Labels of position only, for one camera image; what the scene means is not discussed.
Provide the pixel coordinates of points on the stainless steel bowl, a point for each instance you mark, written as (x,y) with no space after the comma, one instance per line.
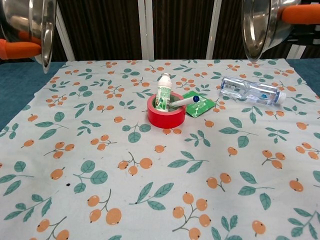
(27,17)
(260,25)

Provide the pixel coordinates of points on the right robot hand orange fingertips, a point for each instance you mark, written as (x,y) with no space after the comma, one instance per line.
(305,15)

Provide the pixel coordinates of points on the green sachet packet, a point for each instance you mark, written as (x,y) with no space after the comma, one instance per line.
(200,108)

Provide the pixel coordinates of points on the red tape roll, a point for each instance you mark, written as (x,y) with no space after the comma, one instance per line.
(165,120)

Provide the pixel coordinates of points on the white marker blue cap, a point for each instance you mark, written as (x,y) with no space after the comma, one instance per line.
(183,102)

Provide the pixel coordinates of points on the clear plastic water bottle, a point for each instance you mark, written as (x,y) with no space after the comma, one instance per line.
(250,91)

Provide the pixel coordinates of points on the small white green bottle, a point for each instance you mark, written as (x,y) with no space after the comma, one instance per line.
(163,92)

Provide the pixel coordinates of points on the white partition frame post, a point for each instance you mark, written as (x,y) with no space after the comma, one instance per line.
(296,51)
(65,42)
(213,30)
(145,30)

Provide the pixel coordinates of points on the floral printed tablecloth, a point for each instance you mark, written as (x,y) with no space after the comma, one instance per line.
(160,162)

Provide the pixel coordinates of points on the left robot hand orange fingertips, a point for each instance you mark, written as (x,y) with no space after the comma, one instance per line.
(20,50)

